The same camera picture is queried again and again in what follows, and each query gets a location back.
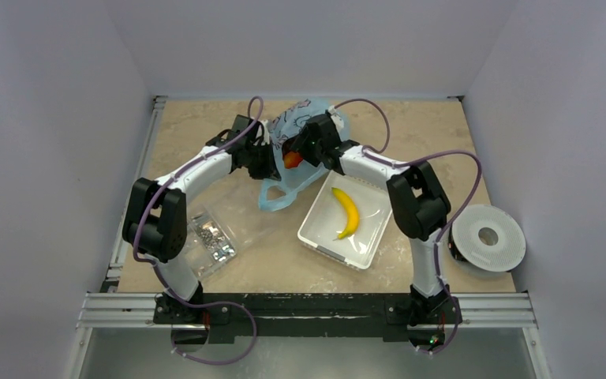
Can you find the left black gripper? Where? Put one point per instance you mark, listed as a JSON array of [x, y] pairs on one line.
[[269, 171]]

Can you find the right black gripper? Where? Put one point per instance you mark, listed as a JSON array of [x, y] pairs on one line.
[[307, 154]]

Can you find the red orange fake fruit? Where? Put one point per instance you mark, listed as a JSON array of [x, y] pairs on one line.
[[292, 160]]

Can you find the light blue plastic bag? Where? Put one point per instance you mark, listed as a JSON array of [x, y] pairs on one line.
[[279, 194]]

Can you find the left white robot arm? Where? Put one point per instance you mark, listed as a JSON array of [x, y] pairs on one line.
[[156, 220]]

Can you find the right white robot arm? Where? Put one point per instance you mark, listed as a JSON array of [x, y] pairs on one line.
[[419, 204]]

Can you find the yellow fake banana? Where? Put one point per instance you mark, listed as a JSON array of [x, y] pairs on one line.
[[351, 211]]

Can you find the white plastic basket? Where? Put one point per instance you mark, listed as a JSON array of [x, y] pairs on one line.
[[326, 219]]

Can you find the clear plastic screw box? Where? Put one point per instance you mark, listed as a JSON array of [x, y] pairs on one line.
[[223, 226]]

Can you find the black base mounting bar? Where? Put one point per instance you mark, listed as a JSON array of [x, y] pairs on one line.
[[391, 317]]

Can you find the white filament spool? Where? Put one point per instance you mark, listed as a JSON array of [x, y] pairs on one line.
[[486, 241]]

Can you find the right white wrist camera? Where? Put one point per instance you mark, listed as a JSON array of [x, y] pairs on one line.
[[337, 119]]

